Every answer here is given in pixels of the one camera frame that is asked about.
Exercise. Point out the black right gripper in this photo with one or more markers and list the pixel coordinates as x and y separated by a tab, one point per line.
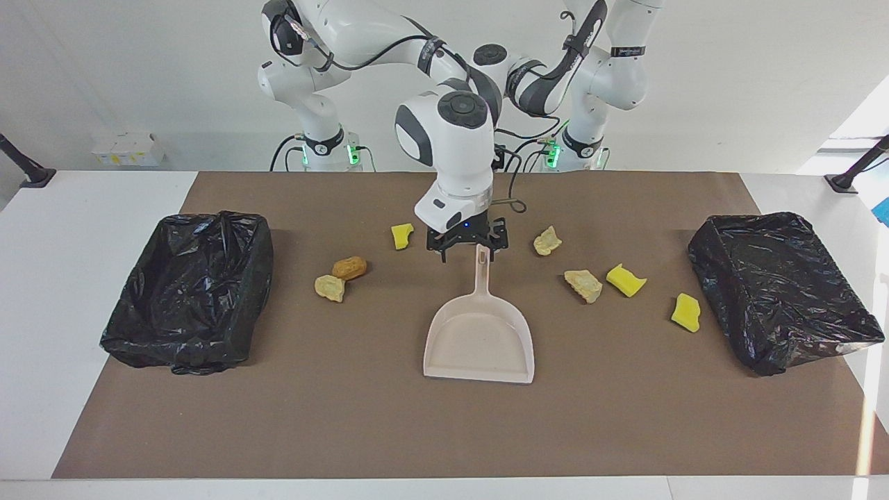
465	235

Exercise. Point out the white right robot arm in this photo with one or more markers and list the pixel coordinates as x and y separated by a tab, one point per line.
444	139

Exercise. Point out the brown potato-shaped lump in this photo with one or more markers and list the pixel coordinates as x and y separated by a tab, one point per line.
349	268

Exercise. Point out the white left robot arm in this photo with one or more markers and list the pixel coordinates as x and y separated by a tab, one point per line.
611	76

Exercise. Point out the bin lined with black bag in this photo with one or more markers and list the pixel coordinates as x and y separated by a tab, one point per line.
764	333
139	333

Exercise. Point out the brown paper table mat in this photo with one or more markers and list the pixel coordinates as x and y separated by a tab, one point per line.
347	430

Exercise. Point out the large white cardboard box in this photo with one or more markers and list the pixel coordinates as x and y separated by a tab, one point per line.
139	149

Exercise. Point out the beige plastic dustpan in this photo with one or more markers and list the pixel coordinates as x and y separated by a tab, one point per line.
479	340

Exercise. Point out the small white cardboard box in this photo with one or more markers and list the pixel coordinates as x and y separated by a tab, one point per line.
103	156

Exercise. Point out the blue object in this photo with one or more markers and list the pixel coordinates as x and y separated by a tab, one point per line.
884	212

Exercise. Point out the yellow green sponge piece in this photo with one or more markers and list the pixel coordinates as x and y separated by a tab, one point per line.
686	312
625	280
401	237

